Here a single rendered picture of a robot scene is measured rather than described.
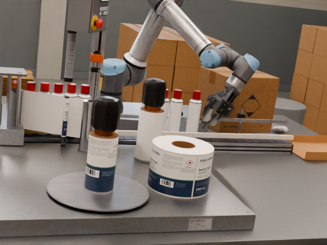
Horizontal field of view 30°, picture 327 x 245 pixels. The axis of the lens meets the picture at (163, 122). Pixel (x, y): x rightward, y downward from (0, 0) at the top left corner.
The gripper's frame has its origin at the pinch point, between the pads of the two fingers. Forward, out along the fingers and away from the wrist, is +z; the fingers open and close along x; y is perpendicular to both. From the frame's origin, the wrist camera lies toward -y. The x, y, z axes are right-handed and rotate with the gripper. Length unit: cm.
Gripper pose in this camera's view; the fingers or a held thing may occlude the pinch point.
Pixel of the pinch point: (203, 125)
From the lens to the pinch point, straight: 259.5
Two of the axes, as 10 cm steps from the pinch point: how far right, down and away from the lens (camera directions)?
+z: -5.8, 8.2, 0.5
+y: 3.1, 2.8, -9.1
